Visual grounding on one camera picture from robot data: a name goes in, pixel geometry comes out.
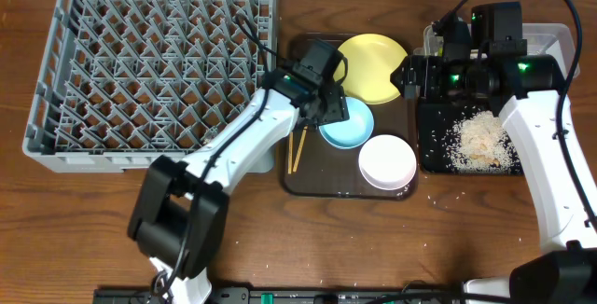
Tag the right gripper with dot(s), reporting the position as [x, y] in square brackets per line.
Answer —
[410, 65]

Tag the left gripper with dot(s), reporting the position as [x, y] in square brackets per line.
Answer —
[332, 109]

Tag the light blue bowl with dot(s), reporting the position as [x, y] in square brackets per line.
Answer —
[353, 132]

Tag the white bowl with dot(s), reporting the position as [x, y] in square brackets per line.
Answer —
[387, 162]

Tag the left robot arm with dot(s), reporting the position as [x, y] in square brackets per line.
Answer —
[179, 218]

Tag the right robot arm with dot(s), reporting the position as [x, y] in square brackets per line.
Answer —
[486, 62]

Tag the black waste tray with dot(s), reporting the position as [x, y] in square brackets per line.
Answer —
[433, 121]

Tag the grey dishwasher rack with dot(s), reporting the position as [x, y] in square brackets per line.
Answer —
[123, 82]

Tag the left wooden chopstick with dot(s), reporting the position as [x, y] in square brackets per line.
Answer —
[290, 161]

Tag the wooden chopstick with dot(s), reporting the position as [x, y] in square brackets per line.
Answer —
[290, 161]
[301, 143]

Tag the yellow plate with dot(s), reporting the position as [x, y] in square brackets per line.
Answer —
[372, 58]

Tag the dark brown serving tray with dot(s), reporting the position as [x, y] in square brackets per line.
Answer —
[326, 171]

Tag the right wooden chopstick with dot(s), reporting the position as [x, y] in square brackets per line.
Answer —
[301, 143]

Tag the rice pile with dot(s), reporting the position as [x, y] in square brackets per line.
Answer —
[480, 145]

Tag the clear plastic bin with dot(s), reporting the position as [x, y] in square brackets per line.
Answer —
[554, 39]

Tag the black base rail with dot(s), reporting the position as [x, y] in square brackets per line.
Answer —
[239, 295]

